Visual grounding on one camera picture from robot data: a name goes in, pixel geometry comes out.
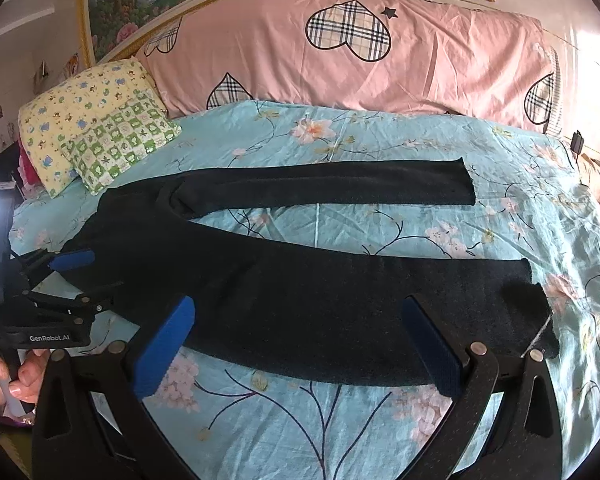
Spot black pants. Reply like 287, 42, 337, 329
64, 159, 559, 386

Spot person's left hand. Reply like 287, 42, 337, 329
0, 349, 50, 408

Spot red cloth beside pillow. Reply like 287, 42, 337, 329
18, 145, 41, 188

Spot green checkered small pillow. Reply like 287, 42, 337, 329
60, 92, 182, 195

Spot light blue floral bedsheet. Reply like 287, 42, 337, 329
7, 97, 600, 480

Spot yellow cartoon print pillow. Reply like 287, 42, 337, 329
18, 58, 166, 198

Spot black clip on bed edge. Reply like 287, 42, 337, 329
570, 130, 584, 155

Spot pink quilt with plaid hearts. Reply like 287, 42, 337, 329
137, 0, 557, 131

